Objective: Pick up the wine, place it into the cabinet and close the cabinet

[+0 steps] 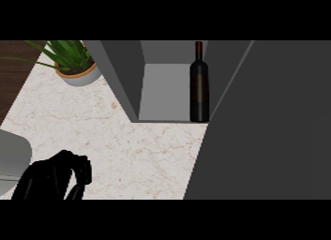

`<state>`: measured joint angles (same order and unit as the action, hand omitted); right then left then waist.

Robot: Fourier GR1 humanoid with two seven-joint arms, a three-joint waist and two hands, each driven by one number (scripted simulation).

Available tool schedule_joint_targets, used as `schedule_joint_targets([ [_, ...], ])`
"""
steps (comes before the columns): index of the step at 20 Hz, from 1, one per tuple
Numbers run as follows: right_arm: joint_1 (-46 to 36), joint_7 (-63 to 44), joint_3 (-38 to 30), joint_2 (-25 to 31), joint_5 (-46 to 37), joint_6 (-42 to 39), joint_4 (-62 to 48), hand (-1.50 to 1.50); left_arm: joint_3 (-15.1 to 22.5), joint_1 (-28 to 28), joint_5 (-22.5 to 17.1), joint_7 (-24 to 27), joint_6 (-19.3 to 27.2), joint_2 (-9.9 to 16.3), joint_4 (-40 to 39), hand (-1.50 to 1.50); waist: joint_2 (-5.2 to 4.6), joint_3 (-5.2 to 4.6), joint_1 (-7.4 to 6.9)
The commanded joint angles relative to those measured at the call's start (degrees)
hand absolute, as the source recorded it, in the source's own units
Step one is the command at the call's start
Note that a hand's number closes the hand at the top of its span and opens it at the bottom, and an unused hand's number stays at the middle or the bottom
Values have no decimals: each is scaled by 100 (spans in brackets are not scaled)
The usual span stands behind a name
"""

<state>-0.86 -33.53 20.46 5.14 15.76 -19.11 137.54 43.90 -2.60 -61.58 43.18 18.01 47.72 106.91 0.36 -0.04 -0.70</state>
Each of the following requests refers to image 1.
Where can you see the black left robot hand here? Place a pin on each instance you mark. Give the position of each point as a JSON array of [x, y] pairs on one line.
[[48, 181]]

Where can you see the grey open cabinet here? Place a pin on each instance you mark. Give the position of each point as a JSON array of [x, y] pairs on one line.
[[163, 90]]

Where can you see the dark wine bottle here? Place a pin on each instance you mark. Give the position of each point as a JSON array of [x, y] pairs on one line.
[[199, 90]]

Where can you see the dark grey cabinet door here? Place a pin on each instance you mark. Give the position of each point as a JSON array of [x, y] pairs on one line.
[[274, 125]]

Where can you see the green potted plant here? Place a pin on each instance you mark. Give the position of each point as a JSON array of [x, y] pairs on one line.
[[73, 64]]

